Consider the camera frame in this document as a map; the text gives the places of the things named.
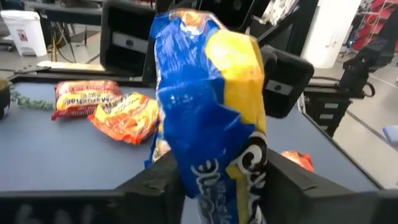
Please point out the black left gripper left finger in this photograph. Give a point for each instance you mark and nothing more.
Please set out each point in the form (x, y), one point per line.
(93, 208)

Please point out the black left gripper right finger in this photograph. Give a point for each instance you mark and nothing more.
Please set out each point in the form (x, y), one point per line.
(311, 205)

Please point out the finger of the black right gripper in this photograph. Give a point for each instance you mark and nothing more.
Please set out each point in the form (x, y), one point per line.
(289, 90)
(124, 62)

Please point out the orange chicken ramen pack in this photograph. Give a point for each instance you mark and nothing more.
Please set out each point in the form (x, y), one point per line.
(127, 121)
(300, 160)

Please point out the red beef ramen pack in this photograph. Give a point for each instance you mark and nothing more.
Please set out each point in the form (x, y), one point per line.
(84, 98)

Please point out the blue soy sauce ramen pack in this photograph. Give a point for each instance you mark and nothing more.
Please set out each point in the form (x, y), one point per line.
(199, 124)

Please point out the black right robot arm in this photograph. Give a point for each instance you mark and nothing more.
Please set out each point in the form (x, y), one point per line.
(357, 68)

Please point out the black drawer cabinet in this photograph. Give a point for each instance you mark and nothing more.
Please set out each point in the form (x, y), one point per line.
(326, 109)

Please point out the light wooden board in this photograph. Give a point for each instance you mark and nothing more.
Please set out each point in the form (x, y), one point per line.
(71, 66)

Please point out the black desk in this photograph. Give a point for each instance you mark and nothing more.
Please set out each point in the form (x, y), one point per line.
(71, 15)

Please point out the white pillar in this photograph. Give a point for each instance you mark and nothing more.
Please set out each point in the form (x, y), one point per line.
(329, 31)

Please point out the green succulent in black pot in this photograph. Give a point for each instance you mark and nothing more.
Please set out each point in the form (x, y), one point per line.
(28, 101)

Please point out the white trash bin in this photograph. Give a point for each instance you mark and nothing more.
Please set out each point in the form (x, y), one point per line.
(25, 31)

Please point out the blue chair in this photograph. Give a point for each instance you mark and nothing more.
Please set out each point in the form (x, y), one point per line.
(391, 135)

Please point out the red storage rack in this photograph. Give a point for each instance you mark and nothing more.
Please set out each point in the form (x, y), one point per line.
(379, 9)

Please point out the black aluminium table frame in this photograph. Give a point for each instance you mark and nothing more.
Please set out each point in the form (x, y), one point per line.
(77, 77)

